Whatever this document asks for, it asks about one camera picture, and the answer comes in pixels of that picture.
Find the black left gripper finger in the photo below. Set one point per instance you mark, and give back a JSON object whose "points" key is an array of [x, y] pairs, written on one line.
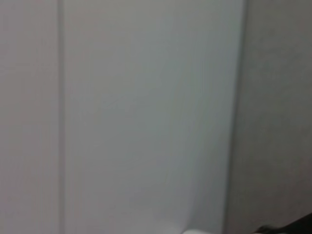
{"points": [[295, 226]]}

